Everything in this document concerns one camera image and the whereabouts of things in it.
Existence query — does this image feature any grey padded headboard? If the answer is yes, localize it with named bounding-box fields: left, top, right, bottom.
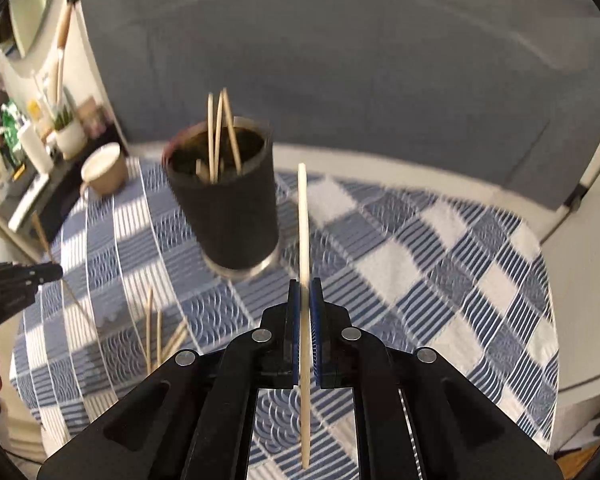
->
left=77, top=0, right=600, bottom=211

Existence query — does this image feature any black cylindrical utensil cup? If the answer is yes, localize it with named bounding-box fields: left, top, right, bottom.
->
left=162, top=117, right=281, bottom=279

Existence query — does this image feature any white panel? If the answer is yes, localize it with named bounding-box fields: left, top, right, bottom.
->
left=537, top=125, right=600, bottom=456

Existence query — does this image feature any long bamboo chopstick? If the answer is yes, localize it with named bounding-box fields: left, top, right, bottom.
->
left=31, top=211, right=99, bottom=331
left=213, top=88, right=227, bottom=182
left=207, top=93, right=216, bottom=182
left=297, top=162, right=314, bottom=470
left=223, top=88, right=243, bottom=175

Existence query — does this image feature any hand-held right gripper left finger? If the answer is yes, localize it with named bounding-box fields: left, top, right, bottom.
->
left=36, top=277, right=303, bottom=480

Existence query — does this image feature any white bottle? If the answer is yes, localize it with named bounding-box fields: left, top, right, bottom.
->
left=19, top=122, right=55, bottom=175

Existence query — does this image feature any white flat device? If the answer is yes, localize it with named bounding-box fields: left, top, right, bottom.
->
left=7, top=175, right=49, bottom=231

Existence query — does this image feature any wooden hairbrush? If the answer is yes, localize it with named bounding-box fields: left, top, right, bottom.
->
left=47, top=2, right=76, bottom=107

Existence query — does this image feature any blue patterned tablecloth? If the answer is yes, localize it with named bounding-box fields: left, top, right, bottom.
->
left=10, top=157, right=561, bottom=480

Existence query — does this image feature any round wall mirror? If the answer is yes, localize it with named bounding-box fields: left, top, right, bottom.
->
left=7, top=0, right=67, bottom=59

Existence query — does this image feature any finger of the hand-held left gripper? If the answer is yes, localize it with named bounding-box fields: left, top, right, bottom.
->
left=0, top=282, right=38, bottom=332
left=0, top=261, right=64, bottom=285

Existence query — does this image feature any beige mug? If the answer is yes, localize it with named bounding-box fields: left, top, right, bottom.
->
left=79, top=142, right=129, bottom=199

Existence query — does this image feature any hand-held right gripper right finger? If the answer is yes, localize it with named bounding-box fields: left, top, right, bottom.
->
left=310, top=277, right=564, bottom=480

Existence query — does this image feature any small plant in white pot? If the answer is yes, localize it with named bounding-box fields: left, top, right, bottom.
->
left=52, top=102, right=89, bottom=161

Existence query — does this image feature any pile of wooden chopsticks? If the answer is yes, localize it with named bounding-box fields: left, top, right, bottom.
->
left=144, top=287, right=189, bottom=376

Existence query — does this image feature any black shelf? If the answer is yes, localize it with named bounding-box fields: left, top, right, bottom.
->
left=9, top=150, right=112, bottom=242

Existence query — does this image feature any pink jar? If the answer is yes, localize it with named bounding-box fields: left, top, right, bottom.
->
left=77, top=97, right=107, bottom=137

